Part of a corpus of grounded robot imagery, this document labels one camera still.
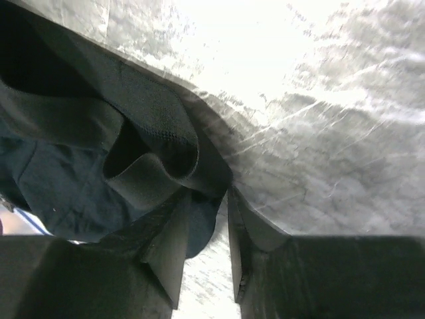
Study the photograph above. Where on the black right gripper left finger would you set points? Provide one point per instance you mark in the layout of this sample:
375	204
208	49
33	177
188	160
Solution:
133	273

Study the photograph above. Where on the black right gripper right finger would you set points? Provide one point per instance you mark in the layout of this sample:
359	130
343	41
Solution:
277	275

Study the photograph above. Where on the black underwear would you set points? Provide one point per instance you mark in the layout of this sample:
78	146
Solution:
90	144

